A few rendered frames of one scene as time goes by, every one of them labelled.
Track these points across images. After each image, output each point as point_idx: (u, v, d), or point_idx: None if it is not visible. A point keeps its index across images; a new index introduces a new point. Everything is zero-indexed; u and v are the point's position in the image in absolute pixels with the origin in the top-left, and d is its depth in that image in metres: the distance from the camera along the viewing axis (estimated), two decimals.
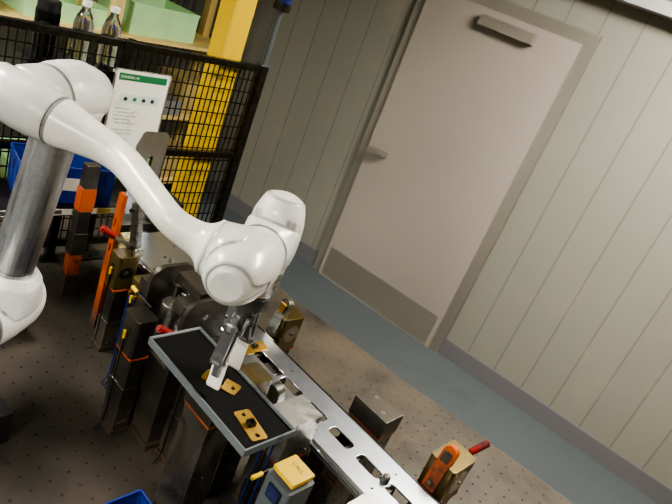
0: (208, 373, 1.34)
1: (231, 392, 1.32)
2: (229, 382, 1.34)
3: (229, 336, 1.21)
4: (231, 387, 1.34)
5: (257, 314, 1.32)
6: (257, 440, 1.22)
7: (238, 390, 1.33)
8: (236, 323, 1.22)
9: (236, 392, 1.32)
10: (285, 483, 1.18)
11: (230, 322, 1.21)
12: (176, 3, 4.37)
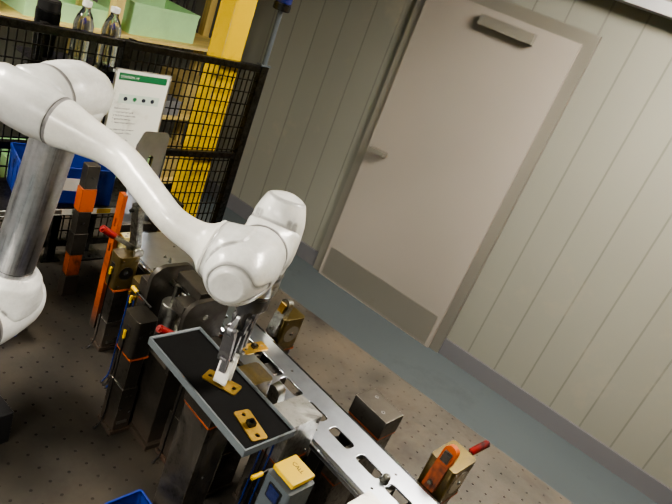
0: (209, 373, 1.34)
1: (232, 392, 1.32)
2: (230, 382, 1.34)
3: (231, 338, 1.23)
4: (232, 387, 1.34)
5: (254, 319, 1.31)
6: (257, 440, 1.22)
7: (239, 391, 1.33)
8: (236, 325, 1.23)
9: (236, 392, 1.32)
10: (285, 483, 1.18)
11: (229, 326, 1.21)
12: (176, 3, 4.37)
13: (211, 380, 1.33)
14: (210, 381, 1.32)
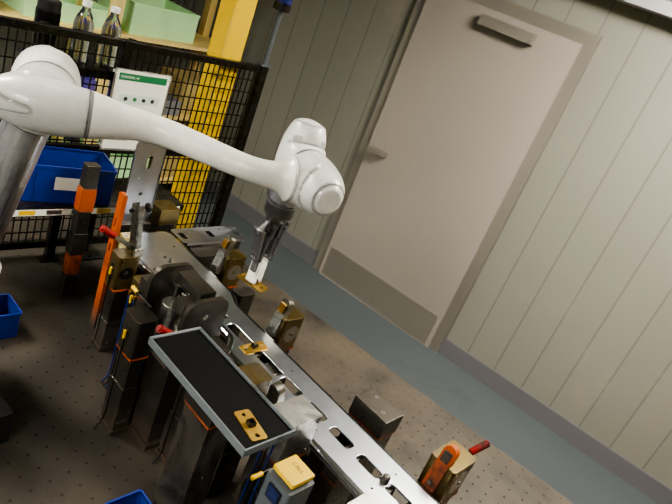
0: (243, 275, 1.64)
1: (259, 290, 1.60)
2: (259, 283, 1.63)
3: (259, 238, 1.52)
4: (260, 287, 1.62)
5: (282, 231, 1.60)
6: (257, 440, 1.22)
7: (265, 290, 1.61)
8: (264, 227, 1.52)
9: (263, 290, 1.61)
10: (285, 483, 1.18)
11: (258, 227, 1.51)
12: (176, 3, 4.37)
13: (244, 279, 1.62)
14: (243, 280, 1.62)
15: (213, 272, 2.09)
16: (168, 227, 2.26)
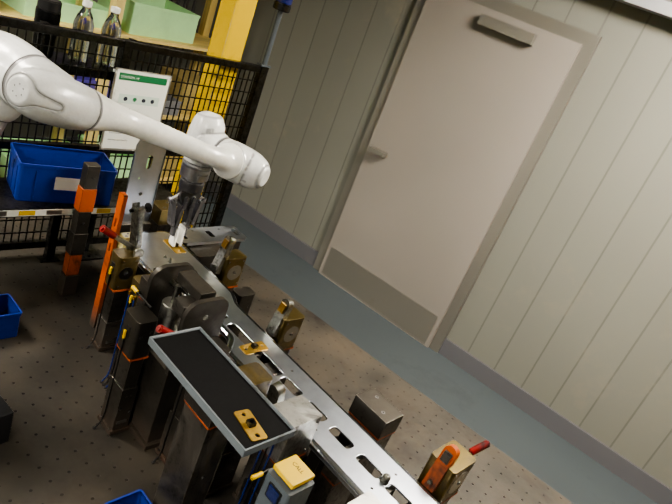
0: (169, 240, 2.02)
1: (176, 251, 1.97)
2: (180, 247, 2.00)
3: (171, 206, 1.89)
4: (179, 250, 1.99)
5: (199, 205, 1.96)
6: (257, 440, 1.22)
7: (182, 252, 1.98)
8: (176, 198, 1.89)
9: (179, 252, 1.97)
10: (285, 483, 1.18)
11: (170, 197, 1.89)
12: (176, 3, 4.37)
13: (168, 242, 2.00)
14: (166, 243, 1.99)
15: (213, 272, 2.09)
16: (168, 227, 2.26)
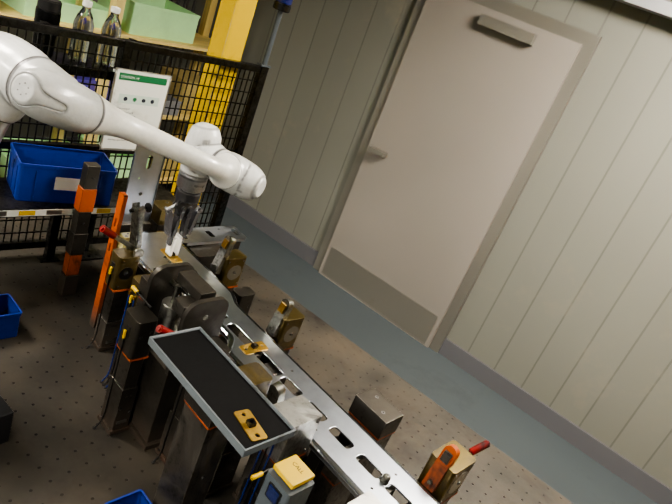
0: (166, 249, 2.03)
1: (173, 260, 1.98)
2: (176, 257, 2.01)
3: (168, 216, 1.91)
4: (176, 259, 2.00)
5: (195, 215, 1.98)
6: (257, 440, 1.22)
7: (178, 262, 1.99)
8: (173, 208, 1.91)
9: (176, 261, 1.98)
10: (285, 483, 1.18)
11: (167, 207, 1.90)
12: (176, 3, 4.37)
13: (164, 252, 2.01)
14: (163, 252, 2.01)
15: (213, 272, 2.09)
16: None
